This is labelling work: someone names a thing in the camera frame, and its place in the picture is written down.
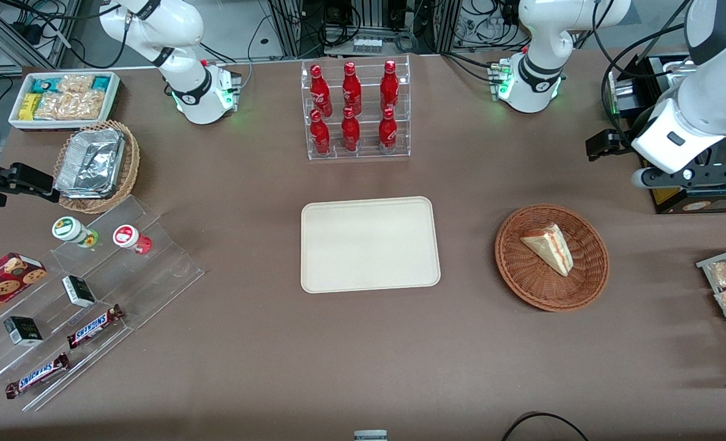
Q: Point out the triangular sandwich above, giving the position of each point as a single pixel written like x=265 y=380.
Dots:
x=550 y=248

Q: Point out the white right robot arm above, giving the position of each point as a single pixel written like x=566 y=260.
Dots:
x=185 y=92

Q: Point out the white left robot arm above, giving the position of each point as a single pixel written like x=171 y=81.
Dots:
x=706 y=98

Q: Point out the aluminium foil tray stack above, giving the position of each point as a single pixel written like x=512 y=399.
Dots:
x=90 y=162

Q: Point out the oval light wicker basket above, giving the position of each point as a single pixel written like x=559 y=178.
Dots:
x=131 y=159

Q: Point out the round brown wicker basket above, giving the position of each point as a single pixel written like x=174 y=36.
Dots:
x=534 y=288

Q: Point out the cream plastic tray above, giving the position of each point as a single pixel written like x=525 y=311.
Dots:
x=369 y=245

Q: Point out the green lid sunflower cup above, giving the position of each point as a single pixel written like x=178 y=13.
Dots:
x=69 y=228

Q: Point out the yellow snack packet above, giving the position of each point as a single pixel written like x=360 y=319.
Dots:
x=29 y=106

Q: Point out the red tartan cookie box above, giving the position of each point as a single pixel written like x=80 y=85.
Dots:
x=2 y=285

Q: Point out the clear bag of crackers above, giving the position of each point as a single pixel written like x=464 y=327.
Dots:
x=75 y=83
x=72 y=106

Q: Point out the teal snack packet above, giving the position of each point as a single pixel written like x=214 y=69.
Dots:
x=46 y=84
x=101 y=82

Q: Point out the black food warmer machine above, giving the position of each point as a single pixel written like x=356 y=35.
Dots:
x=706 y=199

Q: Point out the small black carton box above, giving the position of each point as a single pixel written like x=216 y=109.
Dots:
x=23 y=331
x=78 y=290

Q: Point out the red lid strawberry cup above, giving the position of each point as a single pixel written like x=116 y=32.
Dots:
x=127 y=236

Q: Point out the white plastic snack bin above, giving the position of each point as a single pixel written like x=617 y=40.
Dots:
x=113 y=98

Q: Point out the Snickers chocolate bar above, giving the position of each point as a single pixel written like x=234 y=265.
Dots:
x=37 y=375
x=95 y=326

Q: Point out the clear acrylic stepped shelf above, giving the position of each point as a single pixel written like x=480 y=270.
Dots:
x=155 y=269

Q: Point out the red cola bottle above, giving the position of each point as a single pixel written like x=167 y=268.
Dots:
x=387 y=131
x=350 y=131
x=389 y=86
x=351 y=89
x=320 y=92
x=320 y=136

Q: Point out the clear acrylic bottle rack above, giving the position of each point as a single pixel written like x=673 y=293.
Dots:
x=366 y=61

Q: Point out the white power strip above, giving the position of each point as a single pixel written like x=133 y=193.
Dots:
x=367 y=45

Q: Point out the small grey device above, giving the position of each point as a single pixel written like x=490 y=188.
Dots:
x=370 y=435

